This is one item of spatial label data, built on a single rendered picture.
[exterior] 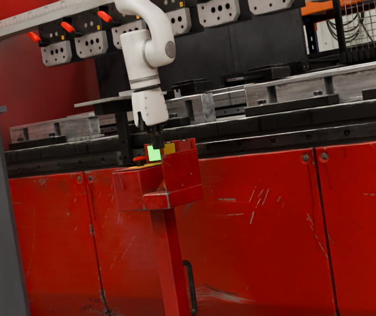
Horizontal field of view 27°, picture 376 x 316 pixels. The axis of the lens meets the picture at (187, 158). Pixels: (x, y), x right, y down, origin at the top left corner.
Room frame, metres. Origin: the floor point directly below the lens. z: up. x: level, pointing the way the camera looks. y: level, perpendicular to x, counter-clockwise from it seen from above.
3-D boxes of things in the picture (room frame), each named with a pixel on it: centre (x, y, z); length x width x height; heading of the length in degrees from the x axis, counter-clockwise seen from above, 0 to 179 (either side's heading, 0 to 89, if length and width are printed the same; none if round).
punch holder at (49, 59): (3.04, 0.41, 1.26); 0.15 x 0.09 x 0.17; 49
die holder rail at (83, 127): (3.13, 0.51, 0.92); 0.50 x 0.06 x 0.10; 49
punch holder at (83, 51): (2.91, 0.26, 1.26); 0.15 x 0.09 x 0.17; 49
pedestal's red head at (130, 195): (2.28, 0.10, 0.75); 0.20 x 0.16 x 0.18; 50
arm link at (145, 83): (2.21, 0.08, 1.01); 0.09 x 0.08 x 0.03; 141
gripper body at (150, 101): (2.22, 0.08, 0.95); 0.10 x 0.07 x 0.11; 141
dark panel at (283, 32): (3.30, -0.07, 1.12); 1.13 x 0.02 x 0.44; 49
